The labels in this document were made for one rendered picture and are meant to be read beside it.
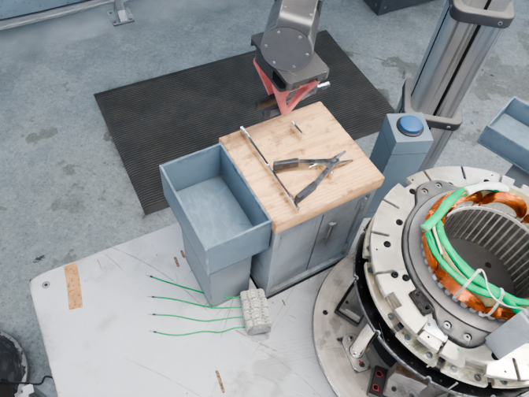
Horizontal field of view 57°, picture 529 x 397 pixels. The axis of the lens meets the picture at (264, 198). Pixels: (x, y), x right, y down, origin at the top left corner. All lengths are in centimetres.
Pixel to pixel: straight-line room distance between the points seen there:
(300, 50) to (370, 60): 221
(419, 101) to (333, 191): 42
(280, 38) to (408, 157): 47
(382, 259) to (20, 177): 180
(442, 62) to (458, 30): 7
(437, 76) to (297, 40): 57
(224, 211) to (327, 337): 30
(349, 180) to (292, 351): 34
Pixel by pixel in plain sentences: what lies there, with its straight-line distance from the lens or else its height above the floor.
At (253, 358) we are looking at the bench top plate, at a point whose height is 78.
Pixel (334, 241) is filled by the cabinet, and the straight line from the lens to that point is 92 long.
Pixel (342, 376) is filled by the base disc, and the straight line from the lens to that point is 91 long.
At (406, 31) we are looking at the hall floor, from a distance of 301.
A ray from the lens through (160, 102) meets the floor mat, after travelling 238.
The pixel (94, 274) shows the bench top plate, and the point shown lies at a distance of 101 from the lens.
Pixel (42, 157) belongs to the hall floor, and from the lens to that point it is 228.
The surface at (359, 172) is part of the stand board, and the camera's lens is 78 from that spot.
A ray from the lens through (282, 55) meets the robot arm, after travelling 54.
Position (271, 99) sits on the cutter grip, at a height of 116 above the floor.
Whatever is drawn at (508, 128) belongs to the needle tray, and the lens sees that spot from 102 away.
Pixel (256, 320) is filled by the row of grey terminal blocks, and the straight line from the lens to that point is 90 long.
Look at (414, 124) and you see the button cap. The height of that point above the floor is 104.
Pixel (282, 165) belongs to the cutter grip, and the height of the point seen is 109.
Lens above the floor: 166
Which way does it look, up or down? 55 degrees down
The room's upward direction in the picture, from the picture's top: 7 degrees clockwise
